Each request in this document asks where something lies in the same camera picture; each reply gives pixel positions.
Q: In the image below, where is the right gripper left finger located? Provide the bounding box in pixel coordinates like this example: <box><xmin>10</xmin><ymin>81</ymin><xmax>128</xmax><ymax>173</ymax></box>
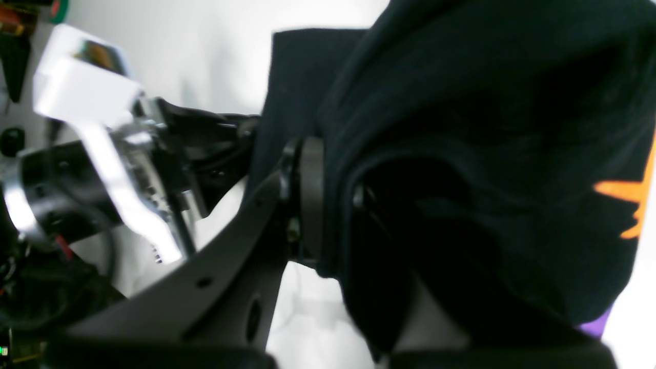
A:
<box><xmin>46</xmin><ymin>137</ymin><xmax>324</xmax><ymax>368</ymax></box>

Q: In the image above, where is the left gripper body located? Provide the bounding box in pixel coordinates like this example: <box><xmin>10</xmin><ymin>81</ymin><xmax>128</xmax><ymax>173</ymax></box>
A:
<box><xmin>2</xmin><ymin>98</ymin><xmax>259</xmax><ymax>246</ymax></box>

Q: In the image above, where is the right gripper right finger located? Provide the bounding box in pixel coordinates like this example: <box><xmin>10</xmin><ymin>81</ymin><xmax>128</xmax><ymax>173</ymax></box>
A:
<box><xmin>354</xmin><ymin>182</ymin><xmax>617</xmax><ymax>368</ymax></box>

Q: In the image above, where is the black T-shirt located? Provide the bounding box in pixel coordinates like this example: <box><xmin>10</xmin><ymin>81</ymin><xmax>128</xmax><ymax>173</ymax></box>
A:
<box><xmin>246</xmin><ymin>1</ymin><xmax>654</xmax><ymax>327</ymax></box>

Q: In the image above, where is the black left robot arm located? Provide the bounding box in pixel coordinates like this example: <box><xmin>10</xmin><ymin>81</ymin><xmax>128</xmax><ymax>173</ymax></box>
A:
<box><xmin>2</xmin><ymin>98</ymin><xmax>260</xmax><ymax>368</ymax></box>

